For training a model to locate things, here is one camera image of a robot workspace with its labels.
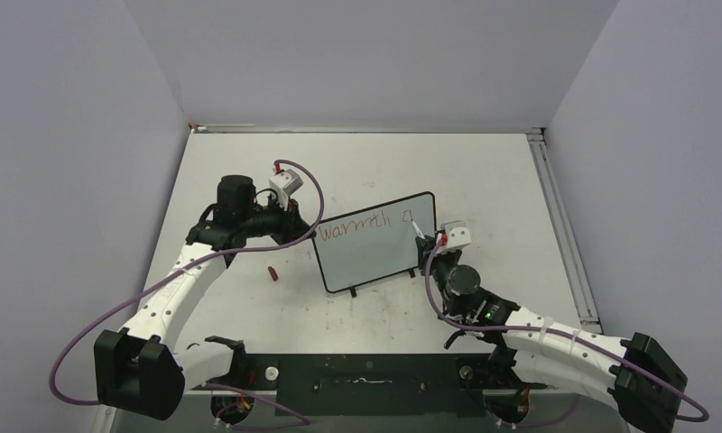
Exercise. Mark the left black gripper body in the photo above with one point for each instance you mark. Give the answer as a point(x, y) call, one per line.
point(281, 232)

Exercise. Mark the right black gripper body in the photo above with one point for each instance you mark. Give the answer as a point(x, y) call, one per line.
point(441, 263)

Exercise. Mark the white whiteboard marker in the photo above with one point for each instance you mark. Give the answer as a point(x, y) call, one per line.
point(417, 230)

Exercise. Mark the red marker cap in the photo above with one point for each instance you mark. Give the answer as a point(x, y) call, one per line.
point(273, 273)

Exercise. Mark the black framed whiteboard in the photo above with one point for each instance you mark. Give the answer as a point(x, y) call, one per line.
point(372, 243)

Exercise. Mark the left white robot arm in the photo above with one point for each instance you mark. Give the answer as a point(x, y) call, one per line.
point(138, 367)

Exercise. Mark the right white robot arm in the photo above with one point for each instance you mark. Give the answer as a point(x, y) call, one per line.
point(633, 375)

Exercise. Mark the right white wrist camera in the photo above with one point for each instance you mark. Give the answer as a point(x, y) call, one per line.
point(455, 236)

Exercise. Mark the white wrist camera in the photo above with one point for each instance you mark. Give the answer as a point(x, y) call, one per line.
point(285, 183)
point(455, 236)

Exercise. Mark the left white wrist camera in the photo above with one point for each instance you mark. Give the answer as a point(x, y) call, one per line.
point(285, 183)

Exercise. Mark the aluminium rail frame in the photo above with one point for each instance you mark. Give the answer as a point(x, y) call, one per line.
point(497, 183)

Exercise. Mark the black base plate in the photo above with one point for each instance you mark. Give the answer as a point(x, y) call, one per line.
point(376, 385)

